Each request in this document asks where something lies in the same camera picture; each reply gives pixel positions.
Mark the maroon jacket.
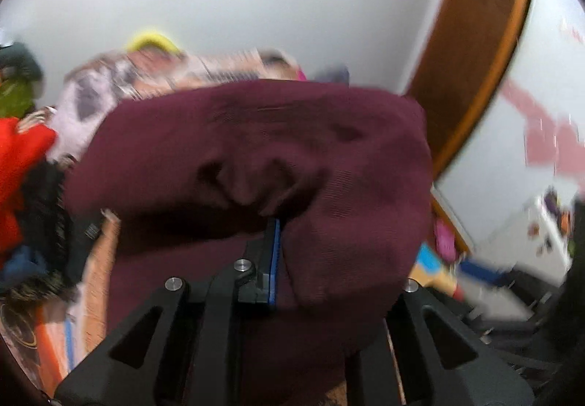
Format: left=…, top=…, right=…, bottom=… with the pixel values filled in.
left=63, top=78, right=434, bottom=406

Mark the pink clog shoe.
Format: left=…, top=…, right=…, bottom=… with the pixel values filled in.
left=434, top=219, right=458, bottom=263

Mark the dark navy folded garment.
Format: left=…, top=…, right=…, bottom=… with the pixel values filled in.
left=1, top=155, right=105, bottom=302

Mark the newspaper print bedsheet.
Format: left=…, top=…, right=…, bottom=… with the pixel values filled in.
left=0, top=47, right=413, bottom=406

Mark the red folded garment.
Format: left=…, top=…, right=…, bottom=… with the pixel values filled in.
left=1, top=118, right=57, bottom=263

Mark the yellow bed headboard rail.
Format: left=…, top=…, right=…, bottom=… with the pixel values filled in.
left=125, top=30, right=181, bottom=54

